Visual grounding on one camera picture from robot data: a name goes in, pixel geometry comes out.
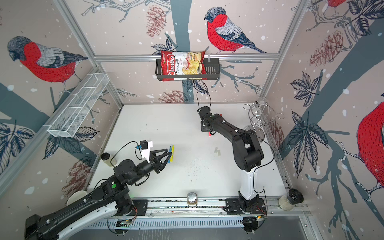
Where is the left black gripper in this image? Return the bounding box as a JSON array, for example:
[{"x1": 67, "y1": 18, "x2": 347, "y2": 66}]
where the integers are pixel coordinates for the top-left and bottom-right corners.
[{"x1": 127, "y1": 148, "x2": 172, "y2": 187}]

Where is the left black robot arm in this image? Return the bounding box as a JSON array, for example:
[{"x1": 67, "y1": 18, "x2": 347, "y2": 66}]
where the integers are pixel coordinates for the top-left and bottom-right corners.
[{"x1": 24, "y1": 149, "x2": 173, "y2": 240}]

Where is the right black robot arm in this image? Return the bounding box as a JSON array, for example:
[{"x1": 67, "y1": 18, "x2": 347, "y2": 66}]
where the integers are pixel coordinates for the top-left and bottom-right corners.
[{"x1": 197, "y1": 106, "x2": 266, "y2": 215}]

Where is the yellow pen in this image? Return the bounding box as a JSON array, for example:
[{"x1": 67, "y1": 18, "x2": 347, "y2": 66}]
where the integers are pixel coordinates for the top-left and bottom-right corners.
[{"x1": 169, "y1": 145, "x2": 175, "y2": 163}]

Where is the small jar black lid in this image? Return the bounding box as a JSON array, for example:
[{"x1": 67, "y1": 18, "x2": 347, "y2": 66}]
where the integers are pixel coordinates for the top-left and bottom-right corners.
[{"x1": 101, "y1": 152, "x2": 117, "y2": 168}]

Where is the chrome spiral glass holder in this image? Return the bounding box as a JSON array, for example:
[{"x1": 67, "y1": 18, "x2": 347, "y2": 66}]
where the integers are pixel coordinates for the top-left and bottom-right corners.
[{"x1": 243, "y1": 97, "x2": 285, "y2": 141}]

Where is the red cassava chips bag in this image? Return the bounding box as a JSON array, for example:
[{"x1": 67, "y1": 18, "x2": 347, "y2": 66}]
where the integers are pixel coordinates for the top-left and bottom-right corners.
[{"x1": 159, "y1": 51, "x2": 206, "y2": 82}]

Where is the right jar black lid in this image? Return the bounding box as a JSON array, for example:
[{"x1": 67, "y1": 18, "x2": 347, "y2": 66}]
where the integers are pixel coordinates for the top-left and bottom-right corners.
[{"x1": 279, "y1": 189, "x2": 304, "y2": 211}]

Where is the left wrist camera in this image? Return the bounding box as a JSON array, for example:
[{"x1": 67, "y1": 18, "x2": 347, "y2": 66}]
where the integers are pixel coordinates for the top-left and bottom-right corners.
[{"x1": 136, "y1": 140, "x2": 153, "y2": 163}]

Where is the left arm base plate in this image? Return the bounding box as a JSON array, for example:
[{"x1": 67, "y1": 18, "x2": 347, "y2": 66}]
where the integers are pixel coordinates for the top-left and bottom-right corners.
[{"x1": 115, "y1": 199, "x2": 149, "y2": 217}]

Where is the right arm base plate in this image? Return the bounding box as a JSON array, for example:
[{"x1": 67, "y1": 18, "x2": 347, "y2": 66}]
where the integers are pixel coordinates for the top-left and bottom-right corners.
[{"x1": 223, "y1": 198, "x2": 267, "y2": 215}]

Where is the white mesh wall shelf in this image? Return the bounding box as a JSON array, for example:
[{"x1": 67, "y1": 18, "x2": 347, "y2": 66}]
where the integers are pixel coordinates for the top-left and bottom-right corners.
[{"x1": 45, "y1": 73, "x2": 110, "y2": 138}]

